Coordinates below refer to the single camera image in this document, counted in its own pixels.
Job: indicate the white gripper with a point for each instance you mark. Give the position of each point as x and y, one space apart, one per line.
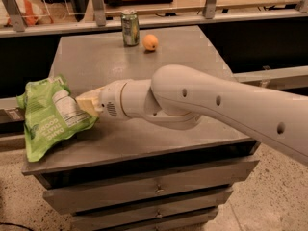
111 99

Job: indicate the green rice chip bag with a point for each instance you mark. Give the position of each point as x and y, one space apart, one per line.
51 115

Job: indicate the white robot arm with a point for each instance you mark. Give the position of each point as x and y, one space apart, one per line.
177 97

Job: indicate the orange white bag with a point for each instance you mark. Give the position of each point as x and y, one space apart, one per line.
31 12

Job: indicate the orange fruit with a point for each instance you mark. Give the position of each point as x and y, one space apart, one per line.
150 42

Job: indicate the grey drawer cabinet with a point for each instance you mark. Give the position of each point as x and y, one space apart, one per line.
113 149

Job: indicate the green soda can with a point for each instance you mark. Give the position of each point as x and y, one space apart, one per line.
130 27

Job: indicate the middle grey drawer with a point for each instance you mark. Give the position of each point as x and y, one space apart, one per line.
103 218

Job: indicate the grey drawer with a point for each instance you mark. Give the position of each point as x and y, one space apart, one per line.
135 187
103 218
173 221

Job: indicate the clear acrylic holder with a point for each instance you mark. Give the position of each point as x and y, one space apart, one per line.
56 0

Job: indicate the bottom grey drawer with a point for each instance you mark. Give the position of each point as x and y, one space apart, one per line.
173 221

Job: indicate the top grey drawer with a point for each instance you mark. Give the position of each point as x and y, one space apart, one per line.
135 187

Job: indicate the middle metal bracket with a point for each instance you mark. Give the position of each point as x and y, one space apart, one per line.
99 12

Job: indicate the metal bracket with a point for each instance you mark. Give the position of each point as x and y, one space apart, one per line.
99 12
209 9
302 6
17 21

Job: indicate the left metal bracket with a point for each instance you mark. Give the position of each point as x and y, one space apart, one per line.
17 21

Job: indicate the far right metal bracket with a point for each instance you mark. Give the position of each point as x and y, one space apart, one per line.
302 6

